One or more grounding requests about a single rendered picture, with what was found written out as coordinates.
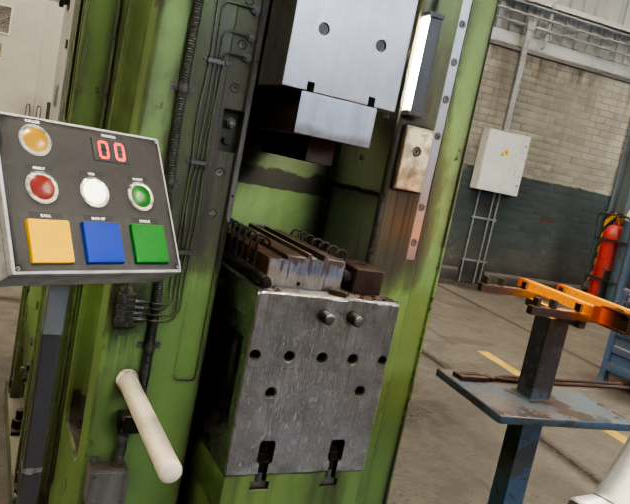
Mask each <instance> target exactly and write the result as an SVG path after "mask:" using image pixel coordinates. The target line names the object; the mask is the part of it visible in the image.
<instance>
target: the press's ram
mask: <svg viewBox="0 0 630 504"><path fill-rule="evenodd" d="M417 5H418V0H270V5H269V11H268V16H267V21H266V27H265V32H264V38H263V43H262V49H261V54H260V60H259V65H258V71H257V76H256V82H255V87H254V90H304V91H308V92H312V93H316V94H320V95H324V96H328V97H332V98H336V99H340V100H344V101H348V102H352V103H356V104H360V105H364V106H368V107H373V108H377V112H391V113H394V112H395V109H396V104H397V99H398V95H399V90H400V85H401V80H402V76H403V71H404V66H405V62H406V57H407V52H408V48H409V43H410V38H411V33H412V29H413V24H414V19H415V15H416V10H417Z"/></svg>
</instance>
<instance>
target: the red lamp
mask: <svg viewBox="0 0 630 504"><path fill-rule="evenodd" d="M30 189H31V191H32V192H33V194H34V195H35V196H36V197H38V198H40V199H43V200H48V199H50V198H52V197H53V196H54V193H55V187H54V184H53V182H52V181H51V180H50V179H49V178H48V177H46V176H44V175H35V176H33V177H32V178H31V180H30Z"/></svg>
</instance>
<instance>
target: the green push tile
mask: <svg viewBox="0 0 630 504"><path fill-rule="evenodd" d="M129 230H130V236H131V242H132V248H133V254H134V260H135V264H167V263H169V256H168V250H167V245H166V239H165V233H164V228H163V226H162V225H144V224H130V225H129Z"/></svg>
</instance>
